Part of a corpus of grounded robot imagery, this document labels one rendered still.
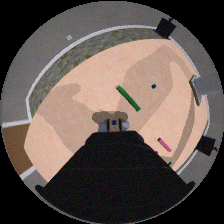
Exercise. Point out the green rod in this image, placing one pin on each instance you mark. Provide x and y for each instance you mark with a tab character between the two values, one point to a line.
127	96

